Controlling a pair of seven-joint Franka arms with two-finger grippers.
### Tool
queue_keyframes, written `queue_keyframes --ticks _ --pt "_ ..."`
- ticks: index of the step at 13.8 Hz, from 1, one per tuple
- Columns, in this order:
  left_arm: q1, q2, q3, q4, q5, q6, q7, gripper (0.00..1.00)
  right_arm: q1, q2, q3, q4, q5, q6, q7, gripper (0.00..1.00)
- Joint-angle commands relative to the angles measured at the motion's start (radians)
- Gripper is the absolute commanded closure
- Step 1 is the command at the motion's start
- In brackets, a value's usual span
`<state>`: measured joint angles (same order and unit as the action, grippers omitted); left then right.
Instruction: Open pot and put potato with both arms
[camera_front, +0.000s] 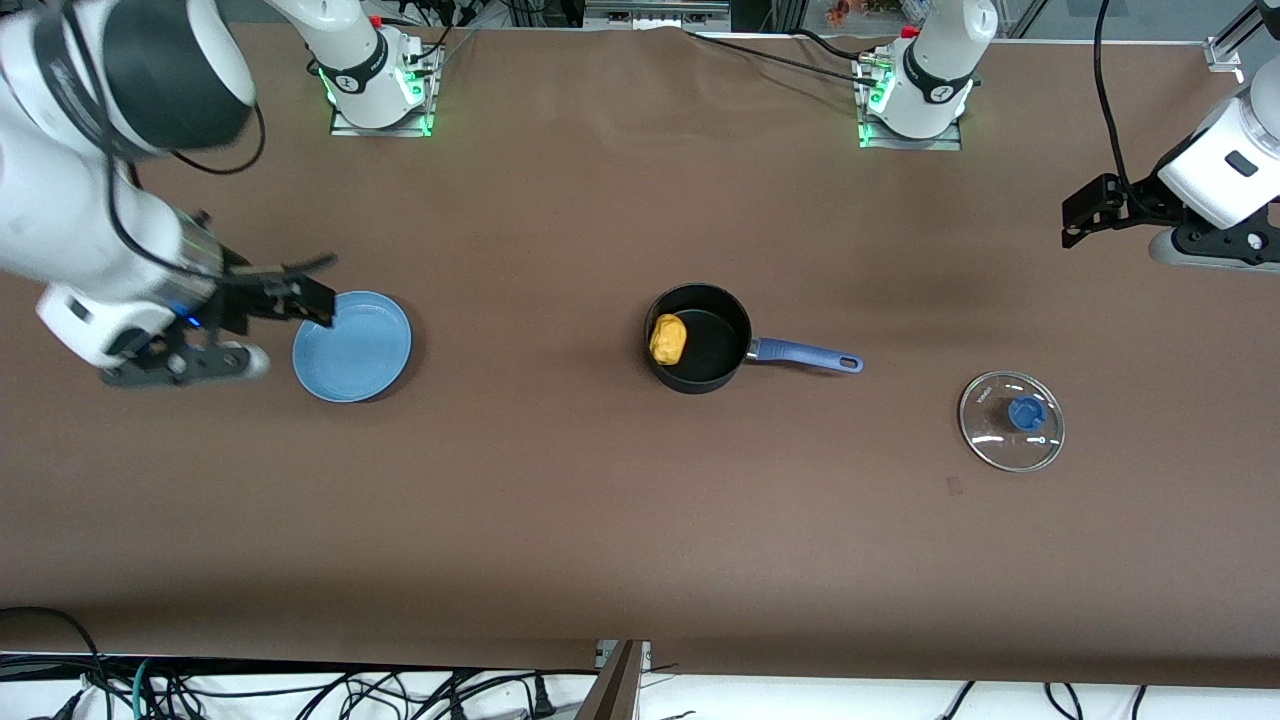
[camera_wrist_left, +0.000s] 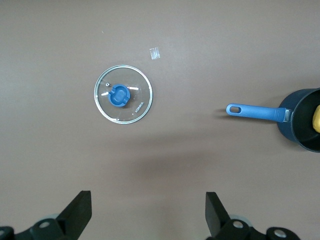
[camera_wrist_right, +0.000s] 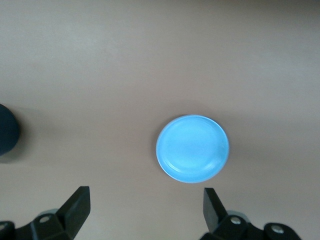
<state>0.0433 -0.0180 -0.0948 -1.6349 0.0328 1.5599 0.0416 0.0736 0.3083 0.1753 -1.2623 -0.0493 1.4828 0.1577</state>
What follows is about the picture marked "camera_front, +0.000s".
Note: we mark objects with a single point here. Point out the aluminium frame corner bracket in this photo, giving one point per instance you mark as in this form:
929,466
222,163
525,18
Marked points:
1240,40

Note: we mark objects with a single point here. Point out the yellow potato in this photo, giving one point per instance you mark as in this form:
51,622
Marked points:
668,340

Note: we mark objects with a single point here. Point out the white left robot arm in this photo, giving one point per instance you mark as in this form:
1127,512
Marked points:
935,70

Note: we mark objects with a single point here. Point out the glass lid with blue knob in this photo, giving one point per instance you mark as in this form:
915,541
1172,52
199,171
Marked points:
1012,425

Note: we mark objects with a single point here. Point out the orange background object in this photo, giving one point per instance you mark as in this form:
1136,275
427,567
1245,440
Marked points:
860,10

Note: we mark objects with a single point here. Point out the brown table cover sheet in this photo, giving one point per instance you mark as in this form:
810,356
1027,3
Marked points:
600,520

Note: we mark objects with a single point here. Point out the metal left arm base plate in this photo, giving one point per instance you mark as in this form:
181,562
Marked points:
910,143

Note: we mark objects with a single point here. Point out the metal rail box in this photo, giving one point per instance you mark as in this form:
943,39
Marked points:
655,12

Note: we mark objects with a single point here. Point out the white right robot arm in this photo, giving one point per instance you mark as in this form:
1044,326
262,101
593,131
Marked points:
70,200

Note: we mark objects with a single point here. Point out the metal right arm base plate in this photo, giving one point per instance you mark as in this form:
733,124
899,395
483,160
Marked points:
380,128

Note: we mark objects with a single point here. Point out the blue round plate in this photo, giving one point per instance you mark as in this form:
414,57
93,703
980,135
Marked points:
350,350

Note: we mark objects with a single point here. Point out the aluminium profile post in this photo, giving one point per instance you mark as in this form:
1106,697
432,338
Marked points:
612,685

